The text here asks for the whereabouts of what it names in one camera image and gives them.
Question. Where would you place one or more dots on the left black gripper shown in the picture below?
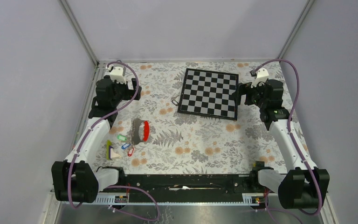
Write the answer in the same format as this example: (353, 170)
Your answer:
(130, 93)

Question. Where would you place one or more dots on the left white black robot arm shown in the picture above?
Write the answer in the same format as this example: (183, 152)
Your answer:
(73, 178)

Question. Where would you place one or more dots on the green key tag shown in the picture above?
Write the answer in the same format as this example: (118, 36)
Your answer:
(122, 138)

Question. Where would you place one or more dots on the green white small block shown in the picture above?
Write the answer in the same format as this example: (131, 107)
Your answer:
(110, 153)

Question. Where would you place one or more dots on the blue key tag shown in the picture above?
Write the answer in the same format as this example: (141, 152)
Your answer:
(125, 146)

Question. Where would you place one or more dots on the black white checkerboard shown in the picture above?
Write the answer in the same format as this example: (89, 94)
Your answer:
(209, 94)

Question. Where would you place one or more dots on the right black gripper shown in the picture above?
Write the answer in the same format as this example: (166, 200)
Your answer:
(245, 89)

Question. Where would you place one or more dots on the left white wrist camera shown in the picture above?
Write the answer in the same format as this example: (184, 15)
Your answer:
(116, 73)

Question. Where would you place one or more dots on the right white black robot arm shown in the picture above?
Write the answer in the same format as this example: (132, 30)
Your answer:
(305, 185)

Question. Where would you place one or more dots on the key with black tag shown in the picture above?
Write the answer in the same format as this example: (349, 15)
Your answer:
(175, 100)

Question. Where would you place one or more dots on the red key tag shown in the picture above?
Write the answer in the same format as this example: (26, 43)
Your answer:
(130, 152)

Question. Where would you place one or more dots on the floral patterned mat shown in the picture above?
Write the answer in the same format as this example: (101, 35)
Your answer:
(188, 144)

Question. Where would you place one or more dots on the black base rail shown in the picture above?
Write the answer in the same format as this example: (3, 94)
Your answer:
(187, 189)

